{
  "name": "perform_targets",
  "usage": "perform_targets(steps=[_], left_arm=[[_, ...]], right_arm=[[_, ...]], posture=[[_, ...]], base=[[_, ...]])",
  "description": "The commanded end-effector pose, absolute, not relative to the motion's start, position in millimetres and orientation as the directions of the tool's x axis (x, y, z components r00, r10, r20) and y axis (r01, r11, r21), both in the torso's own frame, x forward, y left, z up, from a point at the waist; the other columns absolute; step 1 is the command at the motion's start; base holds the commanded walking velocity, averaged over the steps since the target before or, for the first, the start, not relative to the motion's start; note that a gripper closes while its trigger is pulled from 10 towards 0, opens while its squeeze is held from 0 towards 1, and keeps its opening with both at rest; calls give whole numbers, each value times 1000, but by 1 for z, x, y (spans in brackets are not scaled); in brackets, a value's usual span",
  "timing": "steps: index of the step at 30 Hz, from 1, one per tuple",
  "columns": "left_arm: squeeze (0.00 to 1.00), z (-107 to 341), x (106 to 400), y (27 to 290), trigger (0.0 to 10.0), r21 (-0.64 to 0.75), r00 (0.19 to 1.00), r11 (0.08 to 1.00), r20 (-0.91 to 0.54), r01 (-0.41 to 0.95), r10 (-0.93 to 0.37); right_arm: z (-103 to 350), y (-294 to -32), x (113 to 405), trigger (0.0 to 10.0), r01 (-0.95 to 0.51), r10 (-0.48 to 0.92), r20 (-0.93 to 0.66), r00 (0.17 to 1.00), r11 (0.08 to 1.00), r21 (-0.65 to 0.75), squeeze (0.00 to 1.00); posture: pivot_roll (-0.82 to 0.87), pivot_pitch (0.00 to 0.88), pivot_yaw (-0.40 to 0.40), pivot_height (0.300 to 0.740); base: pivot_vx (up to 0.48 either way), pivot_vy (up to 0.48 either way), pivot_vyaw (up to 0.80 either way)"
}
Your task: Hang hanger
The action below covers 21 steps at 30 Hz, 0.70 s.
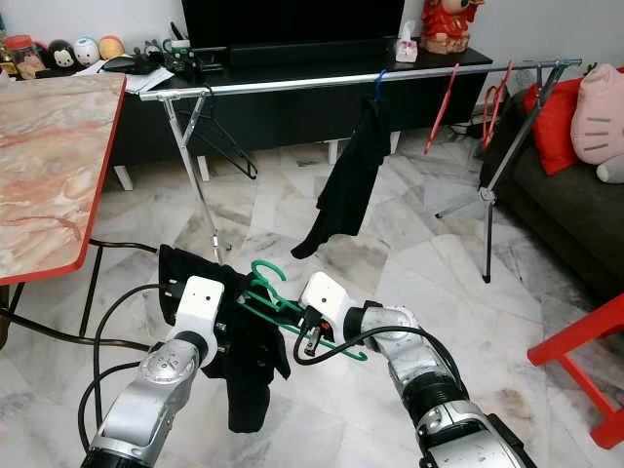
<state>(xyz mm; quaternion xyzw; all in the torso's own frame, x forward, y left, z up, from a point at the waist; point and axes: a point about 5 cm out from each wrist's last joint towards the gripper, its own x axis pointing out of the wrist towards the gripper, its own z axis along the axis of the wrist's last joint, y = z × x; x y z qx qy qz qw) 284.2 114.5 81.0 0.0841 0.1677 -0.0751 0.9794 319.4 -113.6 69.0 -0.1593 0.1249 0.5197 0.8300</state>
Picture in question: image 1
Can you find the black shirt with green print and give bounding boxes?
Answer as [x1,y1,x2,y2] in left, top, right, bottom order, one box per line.
[291,96,393,259]

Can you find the black pouch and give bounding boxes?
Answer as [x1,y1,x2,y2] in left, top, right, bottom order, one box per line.
[102,54,162,77]

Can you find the red fortune god figurine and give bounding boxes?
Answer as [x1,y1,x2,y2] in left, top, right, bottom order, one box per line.
[419,0,485,55]

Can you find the blue hanger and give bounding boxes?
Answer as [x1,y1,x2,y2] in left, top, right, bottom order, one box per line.
[373,68,391,103]

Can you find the black wire hanger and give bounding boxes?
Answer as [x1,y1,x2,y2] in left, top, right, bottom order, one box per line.
[190,90,259,181]

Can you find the dark sofa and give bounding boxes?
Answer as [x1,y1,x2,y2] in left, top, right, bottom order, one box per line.
[478,88,624,303]

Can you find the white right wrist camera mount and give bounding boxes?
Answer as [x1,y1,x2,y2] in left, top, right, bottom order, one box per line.
[297,271,347,323]

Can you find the red plastic hanger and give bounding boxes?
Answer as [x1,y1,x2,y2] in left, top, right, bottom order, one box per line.
[424,63,461,157]
[483,60,516,152]

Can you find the black knit garment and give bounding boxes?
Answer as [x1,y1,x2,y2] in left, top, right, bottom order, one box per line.
[156,244,293,436]

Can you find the red cushion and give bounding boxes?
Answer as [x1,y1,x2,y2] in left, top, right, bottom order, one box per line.
[522,76,586,176]

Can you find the white papers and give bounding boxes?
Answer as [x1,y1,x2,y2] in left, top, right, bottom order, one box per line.
[73,58,172,96]

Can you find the green plastic hanger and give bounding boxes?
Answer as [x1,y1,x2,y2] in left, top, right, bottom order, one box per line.
[249,257,371,363]

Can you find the pink cat plush cushion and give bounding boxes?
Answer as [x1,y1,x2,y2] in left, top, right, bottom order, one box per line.
[570,63,624,184]

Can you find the green black desk gadget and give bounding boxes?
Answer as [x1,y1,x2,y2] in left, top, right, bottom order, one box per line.
[161,37,220,77]

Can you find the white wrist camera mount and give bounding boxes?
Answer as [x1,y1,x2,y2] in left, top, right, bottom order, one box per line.
[297,271,347,323]
[174,276,225,337]

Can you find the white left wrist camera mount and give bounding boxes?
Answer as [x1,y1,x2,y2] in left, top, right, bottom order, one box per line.
[174,276,225,337]

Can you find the dark round plush toy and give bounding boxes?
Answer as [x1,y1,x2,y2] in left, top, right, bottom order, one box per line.
[47,39,74,71]

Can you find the orange round plush toy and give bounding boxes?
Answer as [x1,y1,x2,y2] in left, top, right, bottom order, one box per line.
[97,35,126,61]

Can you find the red plastic stool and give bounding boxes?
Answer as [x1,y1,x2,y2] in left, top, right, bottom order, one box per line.
[526,292,624,449]

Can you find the white pink tissue box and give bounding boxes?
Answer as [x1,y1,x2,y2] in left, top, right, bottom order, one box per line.
[393,19,420,64]

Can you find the black flat television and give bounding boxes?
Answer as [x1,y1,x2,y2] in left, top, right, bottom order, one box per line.
[181,0,406,50]

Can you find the white round plush toy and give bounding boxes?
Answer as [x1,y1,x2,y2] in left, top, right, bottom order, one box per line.
[72,37,100,67]

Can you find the black TV console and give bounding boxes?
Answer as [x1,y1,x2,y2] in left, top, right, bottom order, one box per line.
[102,47,495,192]

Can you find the silver metal clothes rack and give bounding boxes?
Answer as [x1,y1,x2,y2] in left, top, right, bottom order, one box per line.
[138,58,586,286]

